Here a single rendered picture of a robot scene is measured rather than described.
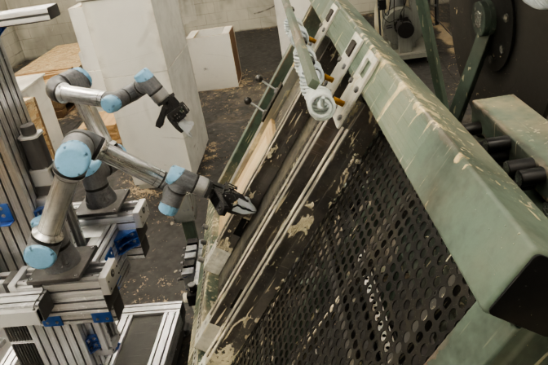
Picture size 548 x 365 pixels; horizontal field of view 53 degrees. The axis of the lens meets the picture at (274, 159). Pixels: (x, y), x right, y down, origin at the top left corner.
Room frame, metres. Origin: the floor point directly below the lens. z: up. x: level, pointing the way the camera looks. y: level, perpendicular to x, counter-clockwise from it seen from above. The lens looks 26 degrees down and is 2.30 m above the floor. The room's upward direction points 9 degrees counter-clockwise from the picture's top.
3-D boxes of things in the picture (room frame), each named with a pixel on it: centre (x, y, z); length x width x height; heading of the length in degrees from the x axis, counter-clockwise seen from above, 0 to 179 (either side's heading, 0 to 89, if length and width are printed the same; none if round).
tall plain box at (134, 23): (4.92, 0.97, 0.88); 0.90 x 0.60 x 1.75; 173
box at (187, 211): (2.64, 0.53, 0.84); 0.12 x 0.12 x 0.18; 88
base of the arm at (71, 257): (1.95, 0.94, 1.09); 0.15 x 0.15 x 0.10
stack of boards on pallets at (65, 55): (8.25, 2.97, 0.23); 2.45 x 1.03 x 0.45; 173
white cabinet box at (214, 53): (7.34, 0.56, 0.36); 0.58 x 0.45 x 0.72; 83
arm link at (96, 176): (2.44, 0.87, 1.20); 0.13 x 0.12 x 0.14; 147
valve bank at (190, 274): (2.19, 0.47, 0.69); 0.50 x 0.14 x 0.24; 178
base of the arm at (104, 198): (2.44, 0.88, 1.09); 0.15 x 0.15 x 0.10
